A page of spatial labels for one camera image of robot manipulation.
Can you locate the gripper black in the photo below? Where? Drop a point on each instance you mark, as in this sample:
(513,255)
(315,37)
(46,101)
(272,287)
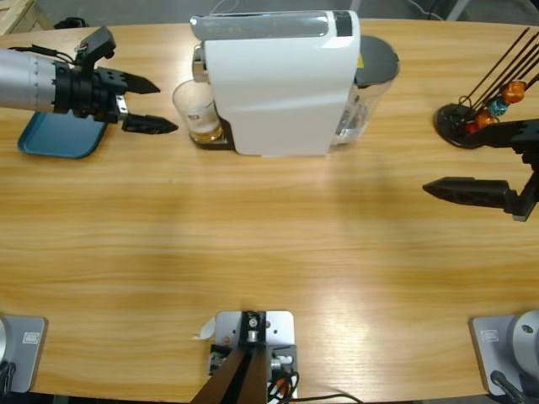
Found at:
(90,94)
(528,189)

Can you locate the clear drinking glass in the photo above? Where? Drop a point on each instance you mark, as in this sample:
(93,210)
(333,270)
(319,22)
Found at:
(195,111)

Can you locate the grey coffee machine lid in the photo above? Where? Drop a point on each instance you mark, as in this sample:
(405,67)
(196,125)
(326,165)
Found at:
(261,26)

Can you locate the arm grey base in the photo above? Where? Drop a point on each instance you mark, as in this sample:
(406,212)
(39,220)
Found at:
(25,349)
(492,353)

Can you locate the red coffee capsule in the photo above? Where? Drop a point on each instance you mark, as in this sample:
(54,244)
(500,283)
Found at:
(472,128)

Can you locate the orange coffee capsule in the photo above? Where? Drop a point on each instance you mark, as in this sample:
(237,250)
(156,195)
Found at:
(485,120)
(514,92)

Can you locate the teal coffee capsule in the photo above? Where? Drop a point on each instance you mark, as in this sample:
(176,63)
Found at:
(498,106)

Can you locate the white capsule coffee machine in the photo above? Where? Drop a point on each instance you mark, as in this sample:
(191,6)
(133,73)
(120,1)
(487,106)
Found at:
(278,92)

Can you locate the black capsule holder stand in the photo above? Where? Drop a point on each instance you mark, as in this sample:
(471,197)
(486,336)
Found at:
(452,122)

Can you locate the teal plastic tray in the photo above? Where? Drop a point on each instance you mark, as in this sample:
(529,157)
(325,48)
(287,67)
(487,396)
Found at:
(54,136)

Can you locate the black floor object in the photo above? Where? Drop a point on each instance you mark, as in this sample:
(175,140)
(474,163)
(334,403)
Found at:
(71,22)

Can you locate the clear water tank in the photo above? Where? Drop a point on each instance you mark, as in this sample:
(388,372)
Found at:
(377,63)

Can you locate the grey metal leg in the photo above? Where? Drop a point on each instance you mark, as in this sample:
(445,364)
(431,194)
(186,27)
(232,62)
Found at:
(457,9)

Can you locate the white tape scrap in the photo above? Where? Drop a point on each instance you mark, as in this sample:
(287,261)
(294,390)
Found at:
(208,329)

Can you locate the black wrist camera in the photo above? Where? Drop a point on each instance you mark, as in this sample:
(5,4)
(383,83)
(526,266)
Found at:
(97,46)

